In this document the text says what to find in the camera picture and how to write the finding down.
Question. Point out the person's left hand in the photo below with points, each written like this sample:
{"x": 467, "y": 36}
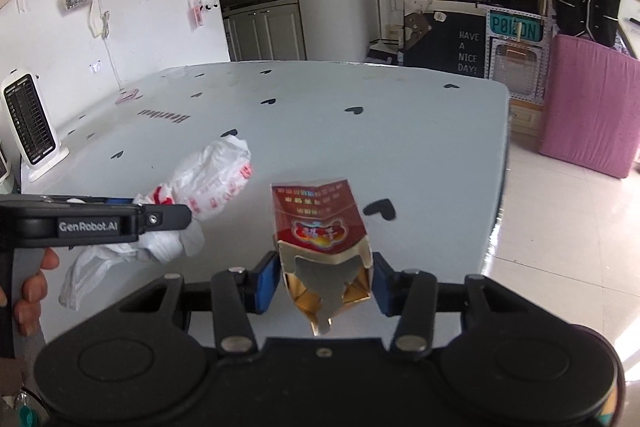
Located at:
{"x": 27, "y": 310}

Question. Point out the white space heater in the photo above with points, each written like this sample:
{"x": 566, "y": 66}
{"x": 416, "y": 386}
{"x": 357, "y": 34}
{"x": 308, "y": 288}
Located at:
{"x": 30, "y": 124}

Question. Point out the black have a nice day board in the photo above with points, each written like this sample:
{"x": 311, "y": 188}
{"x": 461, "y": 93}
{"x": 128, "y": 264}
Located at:
{"x": 446, "y": 41}

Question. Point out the red gold cigarette pack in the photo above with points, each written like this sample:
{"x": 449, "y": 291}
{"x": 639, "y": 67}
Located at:
{"x": 324, "y": 249}

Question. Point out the pink folded mattress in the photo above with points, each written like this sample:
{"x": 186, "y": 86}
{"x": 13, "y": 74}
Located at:
{"x": 591, "y": 108}

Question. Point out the poison sign pegboard crate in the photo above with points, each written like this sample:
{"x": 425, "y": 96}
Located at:
{"x": 517, "y": 52}

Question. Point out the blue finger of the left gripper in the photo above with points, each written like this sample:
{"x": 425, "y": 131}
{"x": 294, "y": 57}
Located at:
{"x": 91, "y": 200}
{"x": 161, "y": 218}

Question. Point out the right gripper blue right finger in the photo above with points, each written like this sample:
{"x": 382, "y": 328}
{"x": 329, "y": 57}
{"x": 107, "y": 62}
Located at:
{"x": 385, "y": 286}

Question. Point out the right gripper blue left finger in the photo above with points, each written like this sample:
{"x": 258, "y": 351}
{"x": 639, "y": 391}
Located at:
{"x": 267, "y": 280}

